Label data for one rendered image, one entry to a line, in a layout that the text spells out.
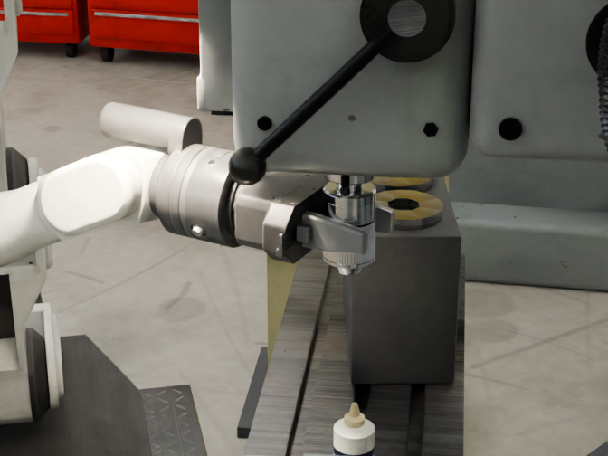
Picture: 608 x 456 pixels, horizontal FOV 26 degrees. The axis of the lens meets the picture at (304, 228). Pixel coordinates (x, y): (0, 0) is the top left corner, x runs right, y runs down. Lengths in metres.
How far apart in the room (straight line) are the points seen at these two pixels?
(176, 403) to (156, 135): 1.34
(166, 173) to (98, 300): 2.63
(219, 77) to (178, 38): 4.77
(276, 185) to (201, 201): 0.07
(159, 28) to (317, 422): 4.55
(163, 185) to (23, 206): 0.18
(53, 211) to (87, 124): 4.01
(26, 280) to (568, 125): 1.01
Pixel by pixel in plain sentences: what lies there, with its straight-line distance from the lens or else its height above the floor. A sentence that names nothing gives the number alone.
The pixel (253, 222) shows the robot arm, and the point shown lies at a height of 1.24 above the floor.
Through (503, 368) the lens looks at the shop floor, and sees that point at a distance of 3.48.
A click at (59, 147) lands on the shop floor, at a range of 5.05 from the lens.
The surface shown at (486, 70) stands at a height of 1.41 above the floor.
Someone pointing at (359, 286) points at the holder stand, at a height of 1.05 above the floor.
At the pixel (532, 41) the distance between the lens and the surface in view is 0.99.
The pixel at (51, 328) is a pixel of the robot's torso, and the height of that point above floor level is 0.74.
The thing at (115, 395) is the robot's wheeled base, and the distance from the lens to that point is 2.23.
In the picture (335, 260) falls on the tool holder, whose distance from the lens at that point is 1.16.
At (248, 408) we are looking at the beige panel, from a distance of 3.21.
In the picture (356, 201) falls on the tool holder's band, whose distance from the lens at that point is 1.14.
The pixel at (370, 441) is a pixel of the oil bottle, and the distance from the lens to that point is 1.29.
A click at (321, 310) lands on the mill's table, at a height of 0.91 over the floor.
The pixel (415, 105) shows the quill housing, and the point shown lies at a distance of 1.02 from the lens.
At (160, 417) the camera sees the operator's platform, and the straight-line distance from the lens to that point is 2.48.
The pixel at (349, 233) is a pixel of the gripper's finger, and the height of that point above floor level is 1.24.
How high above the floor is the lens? 1.70
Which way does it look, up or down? 23 degrees down
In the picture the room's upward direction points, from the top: straight up
